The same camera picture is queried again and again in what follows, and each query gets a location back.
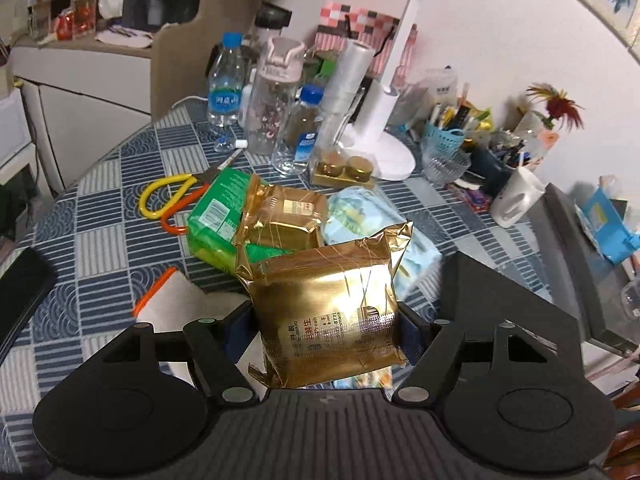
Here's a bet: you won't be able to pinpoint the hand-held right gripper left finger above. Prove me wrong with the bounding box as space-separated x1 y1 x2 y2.
102 305 258 403

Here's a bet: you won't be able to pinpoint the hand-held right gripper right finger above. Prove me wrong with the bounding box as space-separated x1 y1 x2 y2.
392 305 541 403

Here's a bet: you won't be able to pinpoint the gold snack packet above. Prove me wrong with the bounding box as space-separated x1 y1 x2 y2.
235 220 415 388
239 175 328 251

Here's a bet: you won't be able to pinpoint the black box lid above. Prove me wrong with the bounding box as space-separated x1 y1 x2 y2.
439 251 601 346

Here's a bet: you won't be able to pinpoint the blue patterned desktop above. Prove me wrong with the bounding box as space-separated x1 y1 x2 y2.
0 105 591 461

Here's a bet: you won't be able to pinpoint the white pouch orange zip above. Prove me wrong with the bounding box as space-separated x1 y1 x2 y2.
132 267 251 376

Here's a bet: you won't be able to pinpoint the green snack packet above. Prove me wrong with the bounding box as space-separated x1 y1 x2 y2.
187 169 296 276

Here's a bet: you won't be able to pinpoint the pale blue tissue pack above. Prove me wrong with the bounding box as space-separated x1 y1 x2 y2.
322 186 443 296

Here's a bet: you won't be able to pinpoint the colourful flat case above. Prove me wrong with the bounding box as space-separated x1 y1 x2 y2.
447 182 493 211

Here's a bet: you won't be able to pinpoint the yellow orange scissors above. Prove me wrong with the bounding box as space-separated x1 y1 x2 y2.
139 162 223 235

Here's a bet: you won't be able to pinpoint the white chest freezer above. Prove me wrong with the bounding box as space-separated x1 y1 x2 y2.
527 182 640 361

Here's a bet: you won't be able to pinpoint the white mug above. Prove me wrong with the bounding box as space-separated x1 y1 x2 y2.
490 165 546 228

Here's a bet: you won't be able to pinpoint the clear glass bowl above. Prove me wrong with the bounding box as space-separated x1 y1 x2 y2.
420 145 472 185

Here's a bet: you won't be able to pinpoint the gold round candy box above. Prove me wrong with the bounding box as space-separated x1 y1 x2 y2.
310 150 376 188

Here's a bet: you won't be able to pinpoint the dark pen holder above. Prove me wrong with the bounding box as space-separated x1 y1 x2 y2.
470 142 516 198

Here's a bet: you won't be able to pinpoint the small blue basket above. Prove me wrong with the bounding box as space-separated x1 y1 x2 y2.
425 122 466 158

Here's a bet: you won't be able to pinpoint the small blue cap bottle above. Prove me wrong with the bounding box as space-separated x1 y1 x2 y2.
272 85 326 176

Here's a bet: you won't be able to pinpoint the blue plastic basket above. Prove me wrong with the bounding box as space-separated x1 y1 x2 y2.
575 187 640 266

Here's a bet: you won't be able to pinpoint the clear bottle pink lid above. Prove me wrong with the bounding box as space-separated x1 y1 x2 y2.
245 36 306 156

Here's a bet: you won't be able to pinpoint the white desk lamp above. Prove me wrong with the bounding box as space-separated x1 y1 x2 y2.
345 0 436 180

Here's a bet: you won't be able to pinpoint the blue cap water bottle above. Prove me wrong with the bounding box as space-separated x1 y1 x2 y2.
206 32 244 128

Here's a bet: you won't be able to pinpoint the black jacket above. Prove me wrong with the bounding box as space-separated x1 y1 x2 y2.
0 185 26 241

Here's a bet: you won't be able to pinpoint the clear plastic bag roll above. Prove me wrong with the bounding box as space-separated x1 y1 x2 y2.
325 40 373 148

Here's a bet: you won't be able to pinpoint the red flower in vase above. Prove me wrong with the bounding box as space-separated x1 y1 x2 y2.
515 82 586 161

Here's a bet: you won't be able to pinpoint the white low cabinet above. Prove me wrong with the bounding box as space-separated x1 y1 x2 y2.
10 40 153 181

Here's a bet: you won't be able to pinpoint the dark lid bottle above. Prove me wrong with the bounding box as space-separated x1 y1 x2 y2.
250 2 293 41

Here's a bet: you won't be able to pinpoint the pink checkered gift bag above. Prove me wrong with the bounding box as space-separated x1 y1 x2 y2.
315 2 418 86

